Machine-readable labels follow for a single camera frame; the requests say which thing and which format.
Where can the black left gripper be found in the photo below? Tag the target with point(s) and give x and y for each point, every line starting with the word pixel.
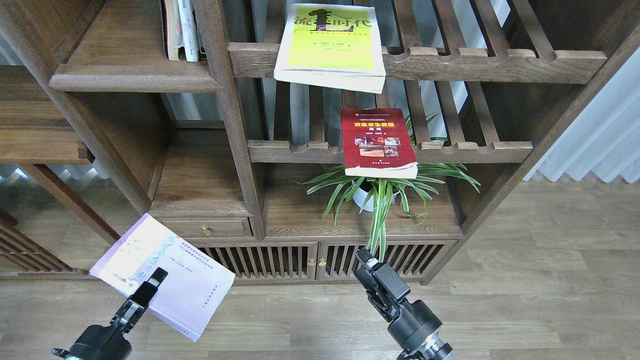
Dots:
pixel 99 342

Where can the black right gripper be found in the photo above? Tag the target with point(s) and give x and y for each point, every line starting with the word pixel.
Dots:
pixel 412 325

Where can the white lavender cover book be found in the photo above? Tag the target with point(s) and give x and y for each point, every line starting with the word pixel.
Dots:
pixel 195 284

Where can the red cover book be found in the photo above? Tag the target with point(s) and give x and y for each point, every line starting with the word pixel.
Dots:
pixel 376 144

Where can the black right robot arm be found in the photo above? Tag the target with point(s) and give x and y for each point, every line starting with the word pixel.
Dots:
pixel 412 325

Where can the white plant pot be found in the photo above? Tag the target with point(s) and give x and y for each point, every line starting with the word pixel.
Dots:
pixel 362 197

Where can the green spider plant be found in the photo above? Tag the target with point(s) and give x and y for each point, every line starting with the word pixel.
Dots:
pixel 415 194

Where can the brass drawer knob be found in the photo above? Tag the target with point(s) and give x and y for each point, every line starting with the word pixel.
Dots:
pixel 206 230

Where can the dark wooden bookshelf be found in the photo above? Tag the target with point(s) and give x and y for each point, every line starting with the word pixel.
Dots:
pixel 196 144

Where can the yellow green cover book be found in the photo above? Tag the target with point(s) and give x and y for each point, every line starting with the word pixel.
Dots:
pixel 332 46

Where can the white pleated curtain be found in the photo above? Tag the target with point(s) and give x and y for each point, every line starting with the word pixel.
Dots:
pixel 604 140

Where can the upright dark green book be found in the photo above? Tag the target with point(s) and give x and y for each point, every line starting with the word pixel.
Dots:
pixel 201 44

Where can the upright beige book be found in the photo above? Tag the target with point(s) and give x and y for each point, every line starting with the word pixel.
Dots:
pixel 172 29

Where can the upright white book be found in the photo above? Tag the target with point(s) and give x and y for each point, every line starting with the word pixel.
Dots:
pixel 191 46

